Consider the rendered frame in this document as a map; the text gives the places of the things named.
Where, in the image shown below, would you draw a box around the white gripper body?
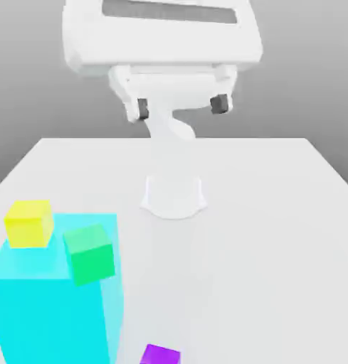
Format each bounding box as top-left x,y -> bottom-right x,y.
61,0 -> 263,77

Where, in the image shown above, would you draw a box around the small green cube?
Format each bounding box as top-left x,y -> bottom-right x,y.
62,223 -> 117,287

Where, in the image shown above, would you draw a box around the small yellow cube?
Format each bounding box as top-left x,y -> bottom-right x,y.
3,199 -> 55,250

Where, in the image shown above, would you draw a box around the small purple cube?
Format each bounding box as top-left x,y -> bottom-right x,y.
139,343 -> 182,364

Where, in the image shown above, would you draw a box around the large cyan box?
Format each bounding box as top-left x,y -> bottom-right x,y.
0,213 -> 125,364

